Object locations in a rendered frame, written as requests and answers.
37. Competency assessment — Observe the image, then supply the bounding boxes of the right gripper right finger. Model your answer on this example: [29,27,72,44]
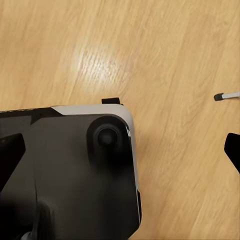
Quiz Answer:
[224,133,240,172]

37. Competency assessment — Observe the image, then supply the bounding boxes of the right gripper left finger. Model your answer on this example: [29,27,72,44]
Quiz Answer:
[0,133,26,193]

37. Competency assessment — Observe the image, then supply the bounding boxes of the camera tripod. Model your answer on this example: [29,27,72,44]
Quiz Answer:
[214,91,240,101]

